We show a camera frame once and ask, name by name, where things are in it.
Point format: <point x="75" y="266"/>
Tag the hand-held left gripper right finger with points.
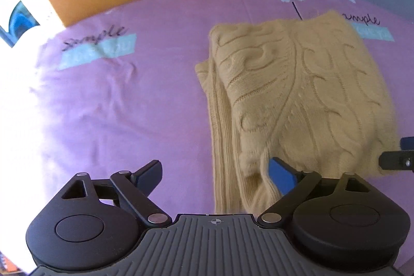
<point x="282" y="178"/>

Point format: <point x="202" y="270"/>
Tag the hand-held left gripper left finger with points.
<point x="149" y="173"/>

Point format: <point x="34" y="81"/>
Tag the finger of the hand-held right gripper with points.
<point x="396" y="159"/>

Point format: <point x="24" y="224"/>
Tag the purple floral bed sheet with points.
<point x="129" y="120"/>

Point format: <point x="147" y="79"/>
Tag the white car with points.
<point x="22" y="17"/>

